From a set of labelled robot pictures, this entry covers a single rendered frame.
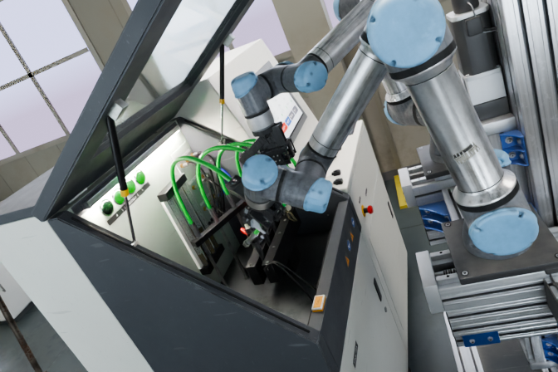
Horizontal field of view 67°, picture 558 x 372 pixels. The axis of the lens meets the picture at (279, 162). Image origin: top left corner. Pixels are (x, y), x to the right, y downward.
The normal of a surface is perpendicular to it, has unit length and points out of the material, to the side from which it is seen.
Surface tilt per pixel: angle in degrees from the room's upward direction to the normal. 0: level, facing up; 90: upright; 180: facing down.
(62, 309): 90
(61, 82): 90
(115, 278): 90
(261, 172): 45
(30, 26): 90
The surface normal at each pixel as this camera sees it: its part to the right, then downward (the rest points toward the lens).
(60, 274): -0.26, 0.47
